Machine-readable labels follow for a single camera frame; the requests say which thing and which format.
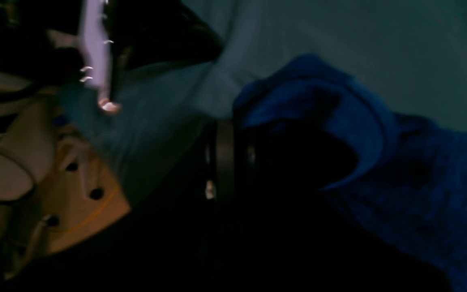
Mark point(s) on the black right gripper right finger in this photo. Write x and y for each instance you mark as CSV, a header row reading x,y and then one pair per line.
x,y
296,240

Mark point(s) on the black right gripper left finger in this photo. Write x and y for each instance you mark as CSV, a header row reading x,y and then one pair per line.
x,y
181,238

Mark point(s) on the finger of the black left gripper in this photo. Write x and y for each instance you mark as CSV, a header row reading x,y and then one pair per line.
x,y
145,32

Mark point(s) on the light blue table cloth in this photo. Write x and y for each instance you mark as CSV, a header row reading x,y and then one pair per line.
x,y
412,53

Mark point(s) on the blue t-shirt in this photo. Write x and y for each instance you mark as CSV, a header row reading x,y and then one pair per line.
x,y
409,188

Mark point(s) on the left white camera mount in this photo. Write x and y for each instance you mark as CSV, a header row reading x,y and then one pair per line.
x,y
95,47

